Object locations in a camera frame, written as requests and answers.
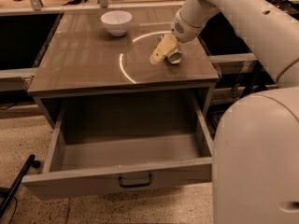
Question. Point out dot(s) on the white ceramic bowl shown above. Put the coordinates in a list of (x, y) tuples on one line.
[(117, 22)]

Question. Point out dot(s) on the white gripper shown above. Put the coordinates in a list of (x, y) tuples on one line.
[(184, 32)]

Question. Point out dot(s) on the open grey top drawer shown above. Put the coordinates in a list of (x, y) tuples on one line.
[(97, 139)]

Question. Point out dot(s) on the grey cabinet with glass top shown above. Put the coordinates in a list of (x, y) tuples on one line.
[(83, 58)]

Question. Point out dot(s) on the black drawer handle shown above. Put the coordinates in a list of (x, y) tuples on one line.
[(133, 182)]

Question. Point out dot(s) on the black stand leg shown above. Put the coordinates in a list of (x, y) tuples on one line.
[(7, 194)]

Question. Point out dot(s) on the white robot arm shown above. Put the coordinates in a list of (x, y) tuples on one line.
[(255, 157)]

